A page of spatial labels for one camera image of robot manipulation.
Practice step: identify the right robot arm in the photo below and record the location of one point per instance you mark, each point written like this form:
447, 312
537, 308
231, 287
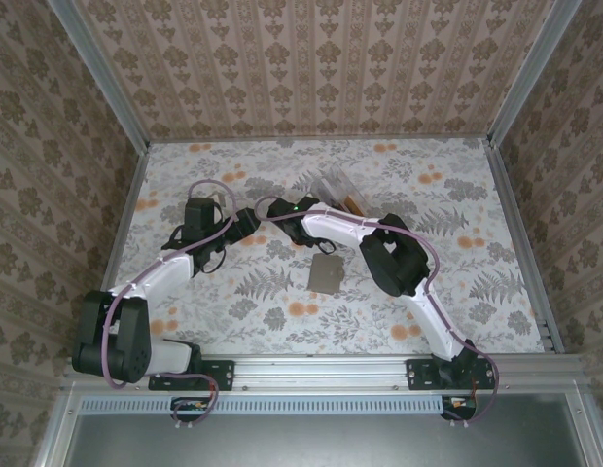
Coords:
330, 228

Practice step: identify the grey metal panel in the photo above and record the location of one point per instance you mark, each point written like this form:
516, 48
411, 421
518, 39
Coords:
306, 442

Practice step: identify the aluminium frame post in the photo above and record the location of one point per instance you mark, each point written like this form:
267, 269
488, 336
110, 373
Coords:
97, 73
535, 73

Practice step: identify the beige card holder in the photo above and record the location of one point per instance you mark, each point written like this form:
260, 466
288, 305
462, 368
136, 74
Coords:
326, 272

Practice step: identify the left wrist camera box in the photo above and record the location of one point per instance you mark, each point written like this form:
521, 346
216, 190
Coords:
202, 214

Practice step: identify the aluminium side rail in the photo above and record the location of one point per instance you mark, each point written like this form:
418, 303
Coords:
131, 194
520, 243

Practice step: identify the aluminium cross rail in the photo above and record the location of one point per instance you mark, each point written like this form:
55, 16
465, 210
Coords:
321, 372

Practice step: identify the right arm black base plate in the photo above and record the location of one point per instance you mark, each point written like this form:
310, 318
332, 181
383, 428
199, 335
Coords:
418, 374

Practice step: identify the gold VIP card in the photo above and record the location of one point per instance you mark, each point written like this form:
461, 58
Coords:
354, 205

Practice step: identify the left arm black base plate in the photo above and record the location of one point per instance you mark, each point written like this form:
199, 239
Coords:
223, 374

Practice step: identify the floral table cover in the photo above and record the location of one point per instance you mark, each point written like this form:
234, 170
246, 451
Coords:
330, 316

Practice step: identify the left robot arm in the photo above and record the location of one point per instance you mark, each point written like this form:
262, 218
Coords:
170, 272

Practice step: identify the black connector box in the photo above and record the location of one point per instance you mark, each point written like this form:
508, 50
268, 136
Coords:
457, 406
189, 406

